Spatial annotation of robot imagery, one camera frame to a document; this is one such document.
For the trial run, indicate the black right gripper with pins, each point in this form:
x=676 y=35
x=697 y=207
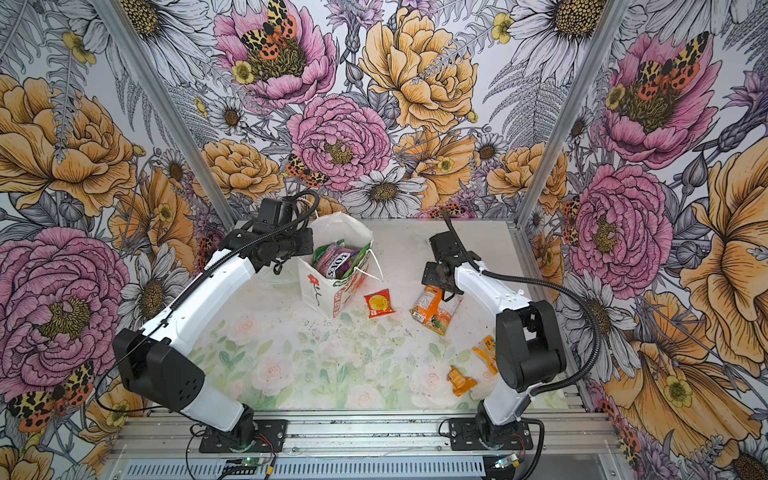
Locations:
x=429 y=276

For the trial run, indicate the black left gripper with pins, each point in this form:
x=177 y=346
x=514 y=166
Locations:
x=305 y=248

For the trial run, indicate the orange mango snack packet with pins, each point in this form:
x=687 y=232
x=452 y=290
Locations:
x=432 y=311

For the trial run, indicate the green Fox's candy bag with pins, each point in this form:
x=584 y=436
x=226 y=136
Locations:
x=317 y=254

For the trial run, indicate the purple Fox's candy bag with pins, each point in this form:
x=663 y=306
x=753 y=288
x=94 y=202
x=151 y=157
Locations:
x=336 y=264

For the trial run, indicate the small red snack packet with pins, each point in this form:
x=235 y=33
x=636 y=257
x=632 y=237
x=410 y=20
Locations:
x=379 y=304

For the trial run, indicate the white floral paper bag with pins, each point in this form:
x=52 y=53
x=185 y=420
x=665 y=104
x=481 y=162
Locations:
x=327 y=296

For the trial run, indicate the green Lays chips bag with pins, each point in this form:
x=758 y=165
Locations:
x=360 y=262

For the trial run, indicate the orange wrapper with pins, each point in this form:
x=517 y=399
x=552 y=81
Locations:
x=485 y=350

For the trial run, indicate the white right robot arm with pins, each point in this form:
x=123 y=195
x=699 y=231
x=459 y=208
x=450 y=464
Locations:
x=504 y=405

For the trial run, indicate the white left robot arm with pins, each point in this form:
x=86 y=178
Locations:
x=154 y=361

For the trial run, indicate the small orange snack packet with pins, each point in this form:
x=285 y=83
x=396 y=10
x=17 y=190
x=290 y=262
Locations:
x=460 y=383

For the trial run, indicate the green circuit board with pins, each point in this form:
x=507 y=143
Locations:
x=251 y=466

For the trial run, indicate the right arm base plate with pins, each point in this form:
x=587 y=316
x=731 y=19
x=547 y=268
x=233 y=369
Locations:
x=478 y=433

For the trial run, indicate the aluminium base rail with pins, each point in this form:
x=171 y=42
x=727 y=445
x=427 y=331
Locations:
x=568 y=444

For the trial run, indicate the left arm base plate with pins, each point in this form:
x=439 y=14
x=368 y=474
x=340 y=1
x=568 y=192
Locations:
x=255 y=436

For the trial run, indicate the aluminium frame post left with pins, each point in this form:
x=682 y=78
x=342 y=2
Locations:
x=119 y=26

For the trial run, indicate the aluminium frame post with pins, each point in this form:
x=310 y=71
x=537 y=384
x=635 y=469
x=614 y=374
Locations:
x=119 y=26
x=599 y=48

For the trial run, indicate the aluminium frame post right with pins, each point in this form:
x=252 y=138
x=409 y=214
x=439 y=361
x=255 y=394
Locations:
x=599 y=48

